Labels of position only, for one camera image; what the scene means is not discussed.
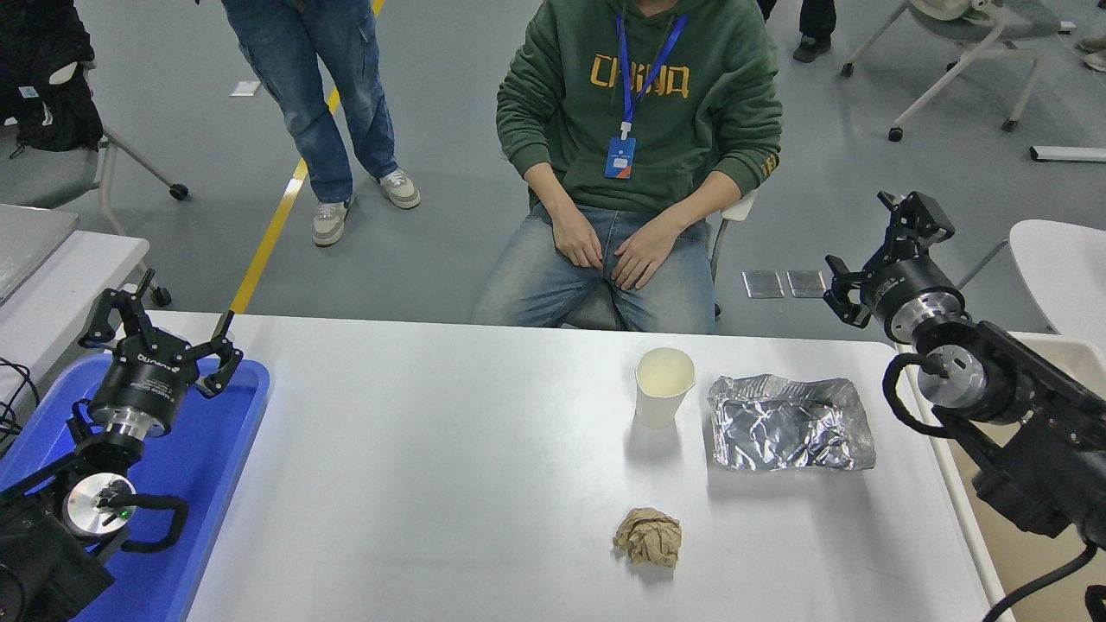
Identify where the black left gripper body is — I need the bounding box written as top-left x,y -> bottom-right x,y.
89,342 -> 202,433

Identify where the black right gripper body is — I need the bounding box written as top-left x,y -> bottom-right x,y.
858,256 -> 962,338

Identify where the silver foil tray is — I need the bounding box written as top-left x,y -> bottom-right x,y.
707,374 -> 877,473

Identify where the white paper cup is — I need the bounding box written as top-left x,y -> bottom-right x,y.
635,347 -> 696,430

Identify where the tan paper ball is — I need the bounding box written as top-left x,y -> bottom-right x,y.
613,507 -> 683,569

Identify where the person's left hand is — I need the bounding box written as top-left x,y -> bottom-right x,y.
609,216 -> 683,292

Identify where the person's right hand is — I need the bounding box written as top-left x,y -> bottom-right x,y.
550,206 -> 606,270

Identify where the white side table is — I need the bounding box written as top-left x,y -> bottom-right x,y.
0,228 -> 152,416

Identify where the blue plastic tray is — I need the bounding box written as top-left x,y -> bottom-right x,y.
0,352 -> 270,622

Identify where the white office chair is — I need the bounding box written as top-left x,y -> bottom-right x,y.
501,147 -> 761,333

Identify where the white round chair seat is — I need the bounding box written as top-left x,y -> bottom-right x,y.
1009,219 -> 1106,351

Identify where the grey rolling chair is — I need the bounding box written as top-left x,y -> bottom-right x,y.
0,121 -> 191,308

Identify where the white bar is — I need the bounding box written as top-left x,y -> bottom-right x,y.
1029,145 -> 1106,163

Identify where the white rolling chair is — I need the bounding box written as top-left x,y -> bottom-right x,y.
840,0 -> 1077,143

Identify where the black jacket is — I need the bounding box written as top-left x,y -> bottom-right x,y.
0,0 -> 105,156

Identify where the large pale bin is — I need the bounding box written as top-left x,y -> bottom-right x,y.
897,331 -> 1106,622

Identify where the black cable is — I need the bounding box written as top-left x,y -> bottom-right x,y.
0,359 -> 41,450

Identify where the blue lanyard badge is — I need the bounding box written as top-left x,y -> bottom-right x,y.
605,10 -> 690,181

